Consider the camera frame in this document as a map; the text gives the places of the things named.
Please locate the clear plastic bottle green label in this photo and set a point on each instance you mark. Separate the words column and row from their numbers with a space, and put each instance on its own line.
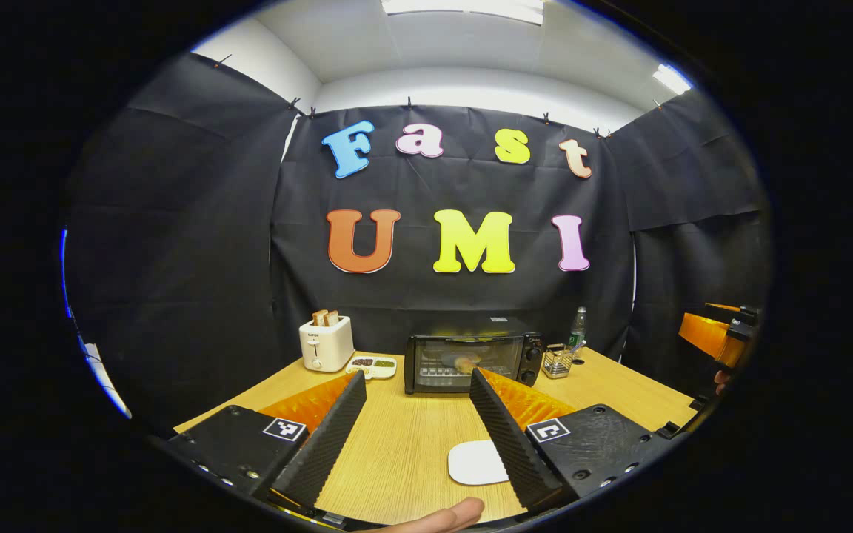
column 578, row 329

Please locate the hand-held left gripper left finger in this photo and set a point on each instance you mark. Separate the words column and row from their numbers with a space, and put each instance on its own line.
column 326, row 437

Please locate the white plate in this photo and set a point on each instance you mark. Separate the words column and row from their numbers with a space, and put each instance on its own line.
column 474, row 465

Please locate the ceiling light panel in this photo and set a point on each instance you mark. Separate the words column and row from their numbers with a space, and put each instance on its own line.
column 463, row 7
column 672, row 79

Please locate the black electric oven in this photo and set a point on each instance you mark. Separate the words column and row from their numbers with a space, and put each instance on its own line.
column 426, row 370

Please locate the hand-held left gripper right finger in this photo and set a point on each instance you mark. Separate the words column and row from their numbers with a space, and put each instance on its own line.
column 508, row 437

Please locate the brown toast slice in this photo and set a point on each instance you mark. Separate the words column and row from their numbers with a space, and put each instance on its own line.
column 332, row 318
column 320, row 318

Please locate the white toaster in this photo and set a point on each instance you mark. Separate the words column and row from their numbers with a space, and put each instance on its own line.
column 325, row 348

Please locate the black backdrop cloth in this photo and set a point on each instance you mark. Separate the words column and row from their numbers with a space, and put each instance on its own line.
column 471, row 296

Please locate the white divided snack dish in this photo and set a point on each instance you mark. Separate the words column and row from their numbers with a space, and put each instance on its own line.
column 371, row 372

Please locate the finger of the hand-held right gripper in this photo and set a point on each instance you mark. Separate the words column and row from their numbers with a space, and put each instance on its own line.
column 704, row 334
column 730, row 309

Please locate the golden croissant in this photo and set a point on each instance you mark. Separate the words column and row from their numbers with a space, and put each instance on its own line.
column 463, row 363

